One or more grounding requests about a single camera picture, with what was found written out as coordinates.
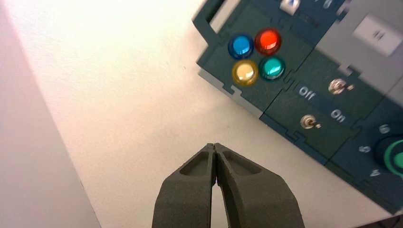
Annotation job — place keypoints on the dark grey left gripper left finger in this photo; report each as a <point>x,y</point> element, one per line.
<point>185,201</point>

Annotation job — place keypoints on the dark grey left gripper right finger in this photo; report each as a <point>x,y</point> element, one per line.
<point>258,201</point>

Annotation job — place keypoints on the dark teal and grey task box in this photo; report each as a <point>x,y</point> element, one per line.
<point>314,63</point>

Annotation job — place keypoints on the yellow round push button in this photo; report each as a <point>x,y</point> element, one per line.
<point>245,72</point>

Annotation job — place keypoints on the green round push button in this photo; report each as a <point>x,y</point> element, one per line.
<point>272,68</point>

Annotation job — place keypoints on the dark rotary knob green pointer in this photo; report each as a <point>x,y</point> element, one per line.
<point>392,155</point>

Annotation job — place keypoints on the blue round push button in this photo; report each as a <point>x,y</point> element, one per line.
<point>241,46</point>

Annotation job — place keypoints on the red round push button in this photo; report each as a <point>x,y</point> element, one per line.
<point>268,41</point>

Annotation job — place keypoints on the white square button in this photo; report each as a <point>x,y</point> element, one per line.
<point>289,6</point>

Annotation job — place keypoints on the white number label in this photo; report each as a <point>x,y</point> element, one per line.
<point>377,34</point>

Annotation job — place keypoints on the silver toggle switch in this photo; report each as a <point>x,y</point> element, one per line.
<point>308,122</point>
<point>337,86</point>

